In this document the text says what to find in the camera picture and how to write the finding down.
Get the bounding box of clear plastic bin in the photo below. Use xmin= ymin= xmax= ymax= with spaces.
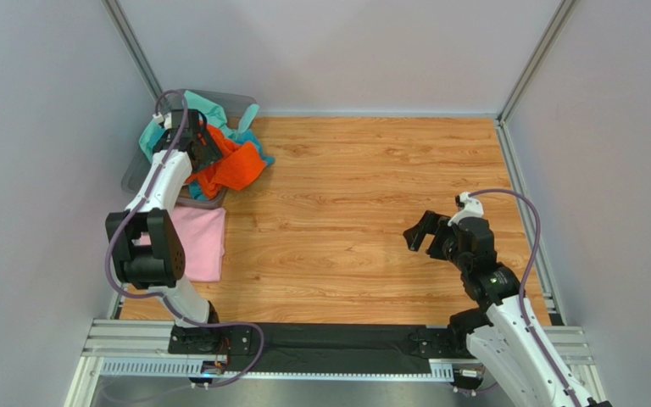
xmin=120 ymin=89 xmax=259 ymax=211

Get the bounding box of aluminium frame rail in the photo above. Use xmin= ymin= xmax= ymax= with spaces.
xmin=66 ymin=320 xmax=608 ymax=406

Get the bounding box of light mint t shirt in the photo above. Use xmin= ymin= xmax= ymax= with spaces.
xmin=138 ymin=90 xmax=261 ymax=162

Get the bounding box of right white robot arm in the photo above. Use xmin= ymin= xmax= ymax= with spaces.
xmin=403 ymin=211 xmax=609 ymax=406

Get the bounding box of black base cloth strip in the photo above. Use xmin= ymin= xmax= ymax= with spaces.
xmin=219 ymin=323 xmax=459 ymax=374

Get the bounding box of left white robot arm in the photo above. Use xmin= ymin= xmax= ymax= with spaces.
xmin=105 ymin=109 xmax=224 ymax=354

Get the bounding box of dark teal t shirt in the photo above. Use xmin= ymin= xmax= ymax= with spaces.
xmin=186 ymin=128 xmax=276 ymax=202

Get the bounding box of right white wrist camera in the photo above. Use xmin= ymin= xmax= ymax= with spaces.
xmin=448 ymin=192 xmax=484 ymax=226

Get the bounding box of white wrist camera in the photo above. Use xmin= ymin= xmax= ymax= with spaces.
xmin=153 ymin=113 xmax=172 ymax=129
xmin=448 ymin=192 xmax=484 ymax=226

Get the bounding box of folded pink t shirt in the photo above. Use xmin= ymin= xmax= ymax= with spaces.
xmin=169 ymin=205 xmax=226 ymax=282

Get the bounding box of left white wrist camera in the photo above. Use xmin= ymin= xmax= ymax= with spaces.
xmin=153 ymin=113 xmax=172 ymax=129

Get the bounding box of orange t shirt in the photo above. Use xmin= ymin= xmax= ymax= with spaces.
xmin=184 ymin=124 xmax=269 ymax=200

